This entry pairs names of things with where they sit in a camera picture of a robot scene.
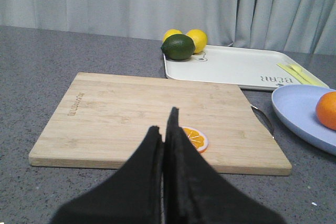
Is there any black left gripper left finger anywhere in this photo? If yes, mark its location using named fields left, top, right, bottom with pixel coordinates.
left=51, top=126, right=164, bottom=223

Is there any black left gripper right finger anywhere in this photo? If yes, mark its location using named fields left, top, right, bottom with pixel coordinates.
left=163, top=108, right=285, bottom=223

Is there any light blue plate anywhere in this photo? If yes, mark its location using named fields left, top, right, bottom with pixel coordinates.
left=271, top=84, right=335, bottom=155

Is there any orange fruit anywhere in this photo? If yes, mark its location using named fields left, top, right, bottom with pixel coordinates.
left=316, top=91, right=336, bottom=130

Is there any white tray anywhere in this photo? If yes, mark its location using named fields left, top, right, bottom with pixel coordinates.
left=163, top=45, right=327, bottom=91

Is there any orange slice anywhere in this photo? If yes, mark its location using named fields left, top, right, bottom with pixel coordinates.
left=182, top=126, right=209, bottom=153

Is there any wooden cutting board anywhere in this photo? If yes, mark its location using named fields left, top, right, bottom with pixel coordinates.
left=29, top=72, right=292, bottom=176

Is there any green lime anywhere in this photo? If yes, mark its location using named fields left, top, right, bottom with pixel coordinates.
left=161, top=34, right=195, bottom=61

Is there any yellow lemon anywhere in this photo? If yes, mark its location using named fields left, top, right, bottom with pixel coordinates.
left=162, top=29, right=182, bottom=42
left=186, top=29, right=207, bottom=54

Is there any grey curtain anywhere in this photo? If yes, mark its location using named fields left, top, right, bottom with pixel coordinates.
left=1, top=0, right=335, bottom=55

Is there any metal cutting board handle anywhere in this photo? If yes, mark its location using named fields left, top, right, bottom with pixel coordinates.
left=250, top=104, right=275, bottom=139

